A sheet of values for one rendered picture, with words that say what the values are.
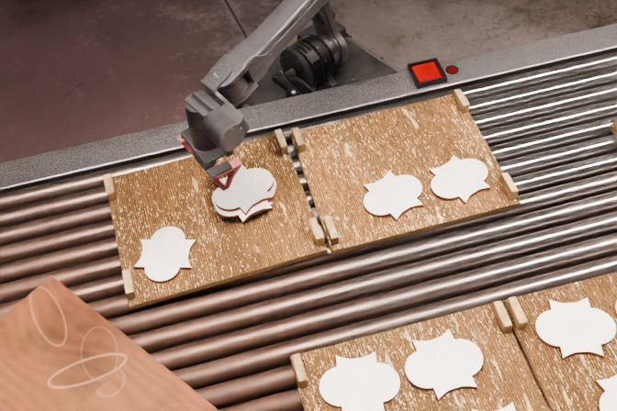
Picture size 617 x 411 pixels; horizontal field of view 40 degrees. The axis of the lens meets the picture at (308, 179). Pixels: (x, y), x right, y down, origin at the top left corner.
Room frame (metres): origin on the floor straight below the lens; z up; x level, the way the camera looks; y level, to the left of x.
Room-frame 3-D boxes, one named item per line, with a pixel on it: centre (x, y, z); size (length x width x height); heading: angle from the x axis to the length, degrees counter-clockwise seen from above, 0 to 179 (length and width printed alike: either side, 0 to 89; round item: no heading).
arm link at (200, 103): (1.13, 0.18, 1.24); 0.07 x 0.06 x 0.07; 37
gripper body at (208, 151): (1.13, 0.19, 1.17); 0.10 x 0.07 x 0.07; 31
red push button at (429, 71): (1.51, -0.31, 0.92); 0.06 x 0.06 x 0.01; 10
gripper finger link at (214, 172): (1.10, 0.17, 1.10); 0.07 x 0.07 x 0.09; 31
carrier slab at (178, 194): (1.13, 0.21, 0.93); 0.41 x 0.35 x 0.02; 103
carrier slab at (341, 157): (1.21, -0.20, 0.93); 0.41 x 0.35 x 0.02; 101
